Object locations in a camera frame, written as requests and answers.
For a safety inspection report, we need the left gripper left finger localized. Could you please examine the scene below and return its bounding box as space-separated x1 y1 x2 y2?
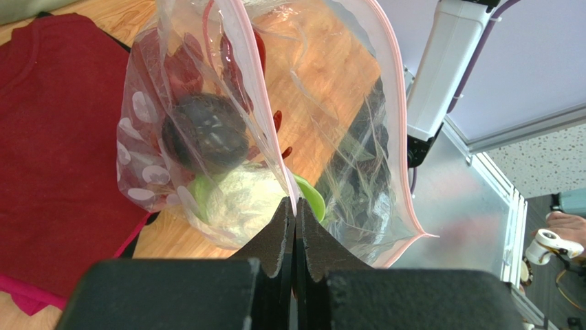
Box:
57 198 296 329

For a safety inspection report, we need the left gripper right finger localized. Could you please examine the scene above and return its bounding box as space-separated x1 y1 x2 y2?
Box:
295 199 522 329

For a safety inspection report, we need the toy cauliflower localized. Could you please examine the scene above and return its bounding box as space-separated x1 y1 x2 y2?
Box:
187 162 327 250

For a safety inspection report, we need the dark purple toy plum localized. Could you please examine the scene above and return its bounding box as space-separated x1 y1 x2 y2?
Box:
161 93 249 175

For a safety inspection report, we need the clear zip top bag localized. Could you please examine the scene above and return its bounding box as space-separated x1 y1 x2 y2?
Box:
116 1 426 267

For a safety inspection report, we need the red toy lobster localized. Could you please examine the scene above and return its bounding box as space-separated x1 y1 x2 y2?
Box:
118 1 285 174

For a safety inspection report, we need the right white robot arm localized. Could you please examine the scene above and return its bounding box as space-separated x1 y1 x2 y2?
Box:
407 1 499 168

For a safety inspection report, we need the person's hand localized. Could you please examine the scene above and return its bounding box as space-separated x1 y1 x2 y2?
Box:
545 211 585 247

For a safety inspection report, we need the dark red folded cloth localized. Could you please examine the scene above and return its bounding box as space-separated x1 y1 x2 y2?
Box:
1 14 145 298

